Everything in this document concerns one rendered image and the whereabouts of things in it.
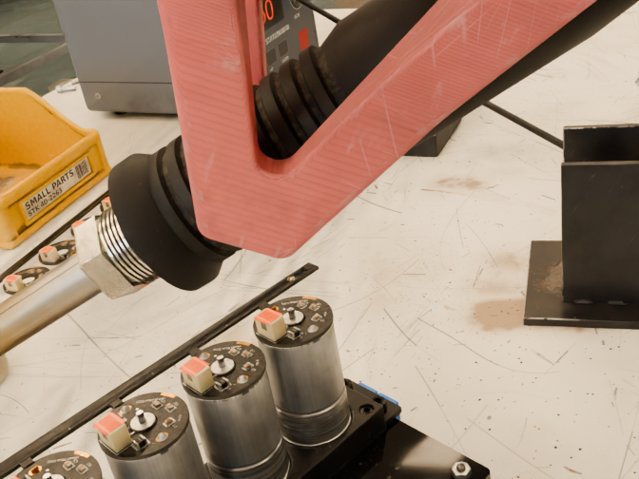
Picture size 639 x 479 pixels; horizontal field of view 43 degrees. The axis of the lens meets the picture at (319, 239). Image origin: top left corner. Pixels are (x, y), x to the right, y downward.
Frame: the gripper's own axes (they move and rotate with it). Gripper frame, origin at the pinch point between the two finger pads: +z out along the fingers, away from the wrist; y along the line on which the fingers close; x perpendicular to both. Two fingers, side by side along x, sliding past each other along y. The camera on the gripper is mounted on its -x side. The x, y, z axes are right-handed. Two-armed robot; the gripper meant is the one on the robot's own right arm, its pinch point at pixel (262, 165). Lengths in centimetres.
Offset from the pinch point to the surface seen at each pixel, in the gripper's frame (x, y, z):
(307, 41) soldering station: 4, -50, 12
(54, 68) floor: -73, -336, 142
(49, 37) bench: -75, -324, 124
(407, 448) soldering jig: 8.1, -7.8, 11.9
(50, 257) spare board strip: -7.1, -25.3, 20.7
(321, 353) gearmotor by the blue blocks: 4.1, -7.7, 9.0
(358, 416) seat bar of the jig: 6.3, -8.5, 11.7
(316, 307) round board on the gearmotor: 3.7, -9.1, 8.4
